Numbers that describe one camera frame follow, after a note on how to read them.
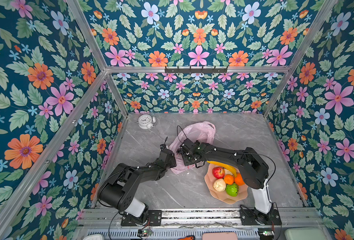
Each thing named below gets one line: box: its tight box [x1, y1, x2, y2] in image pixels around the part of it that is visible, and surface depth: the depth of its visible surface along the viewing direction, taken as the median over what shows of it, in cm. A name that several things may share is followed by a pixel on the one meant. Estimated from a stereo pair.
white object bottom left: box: [82, 234, 104, 240], surface depth 68 cm
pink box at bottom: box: [202, 232, 238, 240], surface depth 69 cm
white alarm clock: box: [136, 114, 157, 130], surface depth 113 cm
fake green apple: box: [225, 183, 239, 197], surface depth 78 cm
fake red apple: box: [212, 166, 225, 179], surface depth 84 cm
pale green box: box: [284, 227, 328, 240], surface depth 68 cm
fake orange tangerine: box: [224, 174, 234, 185], surface depth 79 cm
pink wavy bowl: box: [204, 163, 248, 204], surface depth 80 cm
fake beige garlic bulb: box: [213, 178, 227, 192], surface depth 80 cm
